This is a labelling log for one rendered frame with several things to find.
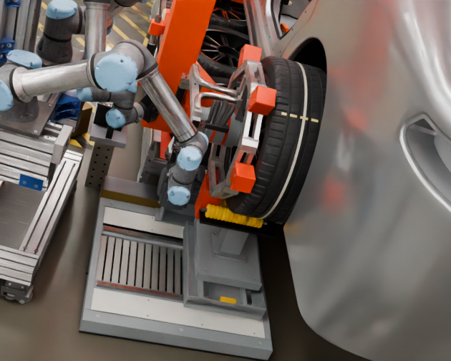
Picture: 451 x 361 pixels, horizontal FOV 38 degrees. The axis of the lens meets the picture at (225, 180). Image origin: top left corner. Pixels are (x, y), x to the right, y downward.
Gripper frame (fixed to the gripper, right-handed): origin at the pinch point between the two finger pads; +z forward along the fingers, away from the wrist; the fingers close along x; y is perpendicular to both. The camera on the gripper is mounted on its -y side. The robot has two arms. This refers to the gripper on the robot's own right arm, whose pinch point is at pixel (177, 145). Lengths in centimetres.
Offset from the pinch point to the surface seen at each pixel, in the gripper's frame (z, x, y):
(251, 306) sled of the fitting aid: -12, -52, -66
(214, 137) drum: 10.1, -14.6, 1.0
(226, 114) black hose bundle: -1.3, -13.4, 18.8
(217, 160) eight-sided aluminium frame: 27.1, -23.2, -20.7
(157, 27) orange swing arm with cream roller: 177, 5, -34
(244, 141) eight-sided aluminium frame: -9.0, -21.4, 14.0
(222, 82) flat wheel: 125, -35, -33
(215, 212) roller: 3.0, -24.6, -30.5
